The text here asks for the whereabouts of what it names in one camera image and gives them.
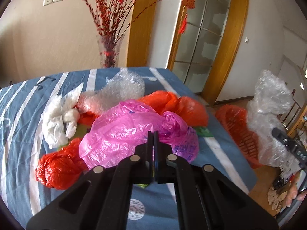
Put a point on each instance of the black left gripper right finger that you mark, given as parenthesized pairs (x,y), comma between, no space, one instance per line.
(205,198)

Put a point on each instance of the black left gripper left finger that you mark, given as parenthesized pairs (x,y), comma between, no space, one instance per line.
(101,198)

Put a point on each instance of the clear bubble wrap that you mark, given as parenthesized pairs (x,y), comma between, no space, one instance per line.
(123,86)
(271,98)

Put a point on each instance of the pink plastic bag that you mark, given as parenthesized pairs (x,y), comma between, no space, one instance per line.
(115,134)

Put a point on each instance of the large red plastic bag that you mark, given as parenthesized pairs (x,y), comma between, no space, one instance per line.
(189,109)

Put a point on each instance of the red plastic trash basket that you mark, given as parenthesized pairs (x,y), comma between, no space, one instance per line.
(234,119)

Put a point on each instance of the person's right hand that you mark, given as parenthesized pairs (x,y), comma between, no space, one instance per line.
(293,192)

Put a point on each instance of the wooden shelf unit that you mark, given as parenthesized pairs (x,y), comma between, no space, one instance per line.
(294,121)

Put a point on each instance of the small red plastic bag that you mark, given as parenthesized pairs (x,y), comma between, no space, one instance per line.
(61,169)

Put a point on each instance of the yellow green plastic bag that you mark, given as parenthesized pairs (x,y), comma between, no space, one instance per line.
(81,131)

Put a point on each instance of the blue white striped tablecloth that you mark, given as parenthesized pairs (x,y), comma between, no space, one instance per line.
(22,144)

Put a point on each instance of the white plastic bag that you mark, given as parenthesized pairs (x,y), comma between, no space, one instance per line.
(60,118)

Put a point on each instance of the clear bubble wrap on table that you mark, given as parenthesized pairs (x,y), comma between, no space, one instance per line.
(123,86)

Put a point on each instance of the glass vase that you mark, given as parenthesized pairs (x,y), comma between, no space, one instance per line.
(109,49)

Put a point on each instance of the frosted glass door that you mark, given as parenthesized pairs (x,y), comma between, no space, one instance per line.
(200,42)

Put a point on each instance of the red Chinese knot ornament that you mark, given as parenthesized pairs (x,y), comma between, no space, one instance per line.
(187,4)

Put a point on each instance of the red berry branches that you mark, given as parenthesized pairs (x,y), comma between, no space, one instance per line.
(109,16)

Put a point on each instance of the wooden door frame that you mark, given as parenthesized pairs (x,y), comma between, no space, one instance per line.
(229,45)

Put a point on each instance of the white wall socket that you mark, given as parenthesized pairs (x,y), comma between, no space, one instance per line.
(47,2)

